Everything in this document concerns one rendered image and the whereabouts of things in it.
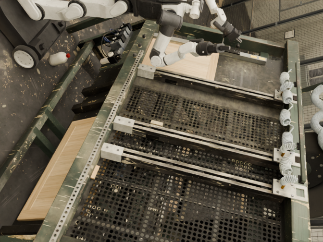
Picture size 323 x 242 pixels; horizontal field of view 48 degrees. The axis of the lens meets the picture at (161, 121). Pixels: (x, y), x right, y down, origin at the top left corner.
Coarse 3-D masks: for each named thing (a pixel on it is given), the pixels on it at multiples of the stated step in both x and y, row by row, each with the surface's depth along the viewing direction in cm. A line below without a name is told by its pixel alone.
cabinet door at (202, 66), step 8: (152, 40) 298; (168, 48) 293; (176, 48) 294; (192, 56) 289; (200, 56) 290; (208, 56) 291; (216, 56) 292; (176, 64) 280; (184, 64) 281; (192, 64) 282; (200, 64) 283; (208, 64) 284; (216, 64) 285; (184, 72) 274; (192, 72) 275; (200, 72) 276; (208, 72) 277
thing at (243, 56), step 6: (156, 36) 299; (174, 42) 299; (180, 42) 297; (186, 42) 297; (222, 54) 296; (228, 54) 295; (234, 54) 294; (240, 54) 294; (246, 54) 295; (246, 60) 295; (252, 60) 294; (258, 60) 293; (264, 60) 292
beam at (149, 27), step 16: (144, 32) 299; (144, 48) 283; (128, 64) 268; (112, 96) 243; (96, 128) 222; (112, 128) 229; (80, 160) 204; (96, 160) 206; (64, 192) 189; (80, 192) 190; (48, 224) 176; (64, 224) 177; (48, 240) 171
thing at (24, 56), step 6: (18, 48) 270; (24, 48) 270; (30, 48) 272; (12, 54) 275; (18, 54) 276; (24, 54) 274; (30, 54) 271; (36, 54) 275; (18, 60) 280; (24, 60) 279; (30, 60) 277; (36, 60) 276; (24, 66) 282; (30, 66) 280
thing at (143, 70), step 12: (144, 72) 263; (156, 72) 262; (168, 72) 263; (180, 84) 264; (192, 84) 261; (204, 84) 259; (216, 84) 261; (288, 84) 243; (228, 96) 261; (240, 96) 259; (252, 96) 256; (264, 96) 256; (276, 96) 252; (276, 108) 259
